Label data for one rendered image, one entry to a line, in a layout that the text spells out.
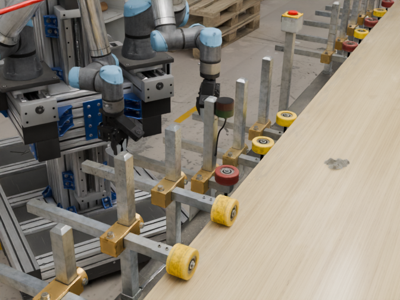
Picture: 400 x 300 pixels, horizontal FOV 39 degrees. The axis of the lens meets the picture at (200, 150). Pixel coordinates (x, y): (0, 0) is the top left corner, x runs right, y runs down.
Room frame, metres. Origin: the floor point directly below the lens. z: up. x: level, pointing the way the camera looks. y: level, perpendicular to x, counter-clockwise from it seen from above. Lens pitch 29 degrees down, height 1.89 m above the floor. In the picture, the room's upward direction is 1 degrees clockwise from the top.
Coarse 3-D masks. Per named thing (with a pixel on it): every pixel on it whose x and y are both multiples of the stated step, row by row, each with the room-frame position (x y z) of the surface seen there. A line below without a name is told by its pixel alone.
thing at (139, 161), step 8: (128, 152) 1.79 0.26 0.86; (136, 160) 1.74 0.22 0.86; (144, 160) 1.73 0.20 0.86; (152, 160) 1.73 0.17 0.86; (152, 168) 1.71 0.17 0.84; (160, 168) 1.70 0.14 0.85; (184, 168) 1.68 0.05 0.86; (192, 176) 1.64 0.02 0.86; (208, 184) 1.61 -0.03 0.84; (216, 184) 1.60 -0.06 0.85; (224, 192) 1.58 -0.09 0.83
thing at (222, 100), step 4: (216, 100) 1.65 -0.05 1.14; (220, 100) 1.65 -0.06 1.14; (224, 100) 1.65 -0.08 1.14; (228, 100) 1.65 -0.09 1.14; (232, 100) 1.65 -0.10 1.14; (216, 108) 1.64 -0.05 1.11; (216, 116) 1.66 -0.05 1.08; (216, 120) 1.66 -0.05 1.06; (224, 124) 1.65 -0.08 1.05; (216, 144) 1.66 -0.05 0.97; (216, 148) 1.66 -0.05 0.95; (216, 152) 1.66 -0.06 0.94
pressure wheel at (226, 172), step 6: (216, 168) 1.61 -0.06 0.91; (222, 168) 1.62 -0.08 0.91; (228, 168) 1.62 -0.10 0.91; (234, 168) 1.61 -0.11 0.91; (216, 174) 1.58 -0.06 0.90; (222, 174) 1.57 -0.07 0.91; (228, 174) 1.58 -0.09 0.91; (234, 174) 1.58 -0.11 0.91; (216, 180) 1.58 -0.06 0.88; (222, 180) 1.56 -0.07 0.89; (228, 180) 1.56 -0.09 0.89; (234, 180) 1.57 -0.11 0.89
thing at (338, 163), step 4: (328, 160) 1.67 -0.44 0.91; (332, 160) 1.67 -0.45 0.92; (336, 160) 1.67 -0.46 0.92; (340, 160) 1.66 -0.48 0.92; (344, 160) 1.68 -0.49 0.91; (348, 160) 1.68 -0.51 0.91; (328, 164) 1.66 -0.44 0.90; (332, 164) 1.66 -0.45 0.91; (336, 164) 1.64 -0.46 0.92; (340, 164) 1.65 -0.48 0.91; (344, 164) 1.65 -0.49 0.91; (348, 164) 1.67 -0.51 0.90; (332, 168) 1.63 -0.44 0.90; (336, 168) 1.63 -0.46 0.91
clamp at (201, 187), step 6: (204, 174) 1.63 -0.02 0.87; (210, 174) 1.63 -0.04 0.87; (192, 180) 1.60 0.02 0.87; (198, 180) 1.59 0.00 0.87; (204, 180) 1.59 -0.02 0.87; (192, 186) 1.60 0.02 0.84; (198, 186) 1.59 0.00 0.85; (204, 186) 1.59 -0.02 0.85; (198, 192) 1.59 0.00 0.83; (204, 192) 1.59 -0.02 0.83
